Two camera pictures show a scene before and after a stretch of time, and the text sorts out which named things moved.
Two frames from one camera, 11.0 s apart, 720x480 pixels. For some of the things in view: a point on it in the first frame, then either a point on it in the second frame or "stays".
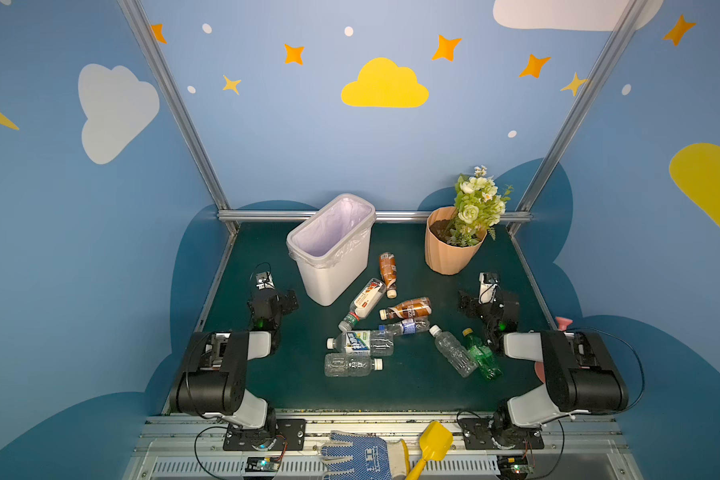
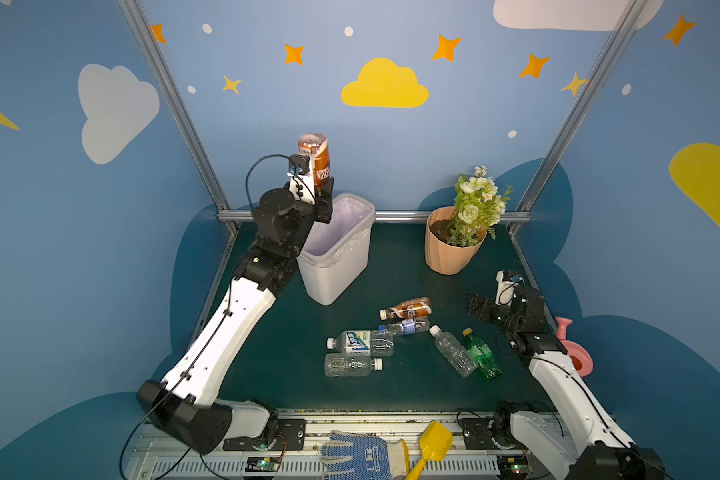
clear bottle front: (350, 365) stays
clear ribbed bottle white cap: (457, 352) stays
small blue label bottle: (407, 326) stays
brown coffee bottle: (388, 272) to (317, 146)
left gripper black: (282, 302) to (323, 196)
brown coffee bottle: (416, 308) stays
